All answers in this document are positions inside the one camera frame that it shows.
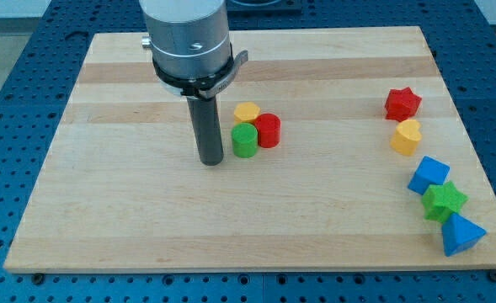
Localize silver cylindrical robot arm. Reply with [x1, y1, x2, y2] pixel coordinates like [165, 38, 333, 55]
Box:
[139, 0, 248, 166]

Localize blue cube block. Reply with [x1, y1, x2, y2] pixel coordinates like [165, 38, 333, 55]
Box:
[408, 156, 451, 195]

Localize black clamp ring mount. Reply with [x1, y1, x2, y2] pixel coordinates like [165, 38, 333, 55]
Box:
[152, 50, 248, 99]

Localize red star block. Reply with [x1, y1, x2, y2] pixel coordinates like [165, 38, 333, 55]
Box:
[385, 87, 422, 122]

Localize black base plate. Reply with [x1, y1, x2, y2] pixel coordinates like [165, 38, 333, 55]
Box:
[226, 0, 303, 13]

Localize light wooden board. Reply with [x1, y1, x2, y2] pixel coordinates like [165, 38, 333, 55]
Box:
[4, 26, 496, 274]

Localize blue triangle block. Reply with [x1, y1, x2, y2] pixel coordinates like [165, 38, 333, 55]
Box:
[441, 213, 487, 257]

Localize yellow hexagon block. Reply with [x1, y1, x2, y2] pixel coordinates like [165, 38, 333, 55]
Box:
[233, 102, 261, 125]

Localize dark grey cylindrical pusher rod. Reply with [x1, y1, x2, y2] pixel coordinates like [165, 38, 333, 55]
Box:
[187, 97, 223, 166]

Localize green star block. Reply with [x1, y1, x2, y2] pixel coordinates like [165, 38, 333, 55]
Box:
[421, 181, 469, 224]

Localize yellow heart block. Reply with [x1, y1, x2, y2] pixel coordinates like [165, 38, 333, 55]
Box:
[390, 120, 423, 157]

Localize red cylinder block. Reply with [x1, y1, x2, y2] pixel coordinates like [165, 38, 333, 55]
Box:
[254, 113, 281, 148]

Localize green cylinder block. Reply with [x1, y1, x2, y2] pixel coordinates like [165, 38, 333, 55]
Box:
[231, 123, 259, 158]

